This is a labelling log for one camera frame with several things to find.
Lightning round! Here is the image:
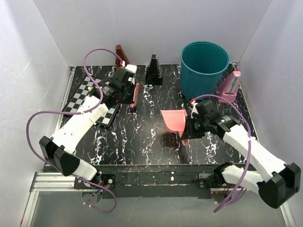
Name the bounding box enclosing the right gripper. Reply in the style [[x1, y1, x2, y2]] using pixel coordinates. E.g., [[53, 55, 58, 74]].
[[181, 116, 208, 140]]

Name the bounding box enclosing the pink hand brush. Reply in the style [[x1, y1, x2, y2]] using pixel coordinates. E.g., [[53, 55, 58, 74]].
[[129, 83, 140, 112]]

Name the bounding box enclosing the pink dustpan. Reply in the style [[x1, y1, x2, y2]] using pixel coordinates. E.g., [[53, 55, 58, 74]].
[[161, 109, 188, 146]]

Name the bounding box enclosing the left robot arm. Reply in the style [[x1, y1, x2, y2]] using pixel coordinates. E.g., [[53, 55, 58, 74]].
[[39, 64, 137, 189]]

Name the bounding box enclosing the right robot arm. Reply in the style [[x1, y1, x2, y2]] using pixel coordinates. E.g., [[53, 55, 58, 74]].
[[183, 99, 301, 209]]

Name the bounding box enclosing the chessboard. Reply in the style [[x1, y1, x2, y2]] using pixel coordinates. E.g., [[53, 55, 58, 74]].
[[61, 75, 121, 127]]

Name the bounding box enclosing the pink metronome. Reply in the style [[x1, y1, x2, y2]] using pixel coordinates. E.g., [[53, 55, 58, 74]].
[[217, 70, 241, 103]]

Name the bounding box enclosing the brown metronome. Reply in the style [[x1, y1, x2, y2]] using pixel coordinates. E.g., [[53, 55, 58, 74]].
[[115, 44, 129, 67]]

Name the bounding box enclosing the black metronome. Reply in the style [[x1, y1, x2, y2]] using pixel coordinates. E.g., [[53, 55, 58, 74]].
[[145, 54, 163, 86]]

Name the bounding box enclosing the teal plastic bin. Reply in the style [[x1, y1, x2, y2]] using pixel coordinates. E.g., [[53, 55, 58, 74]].
[[179, 41, 230, 100]]

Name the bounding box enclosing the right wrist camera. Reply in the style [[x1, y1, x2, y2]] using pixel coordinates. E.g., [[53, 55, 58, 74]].
[[190, 99, 199, 119]]

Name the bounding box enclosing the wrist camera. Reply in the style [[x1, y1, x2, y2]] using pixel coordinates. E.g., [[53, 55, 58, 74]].
[[190, 99, 199, 119], [125, 64, 137, 74]]

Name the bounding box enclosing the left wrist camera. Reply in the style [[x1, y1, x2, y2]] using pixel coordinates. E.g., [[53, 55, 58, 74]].
[[125, 64, 137, 74]]

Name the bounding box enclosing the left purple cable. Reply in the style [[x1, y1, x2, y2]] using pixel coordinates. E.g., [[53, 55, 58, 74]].
[[26, 48, 127, 213]]

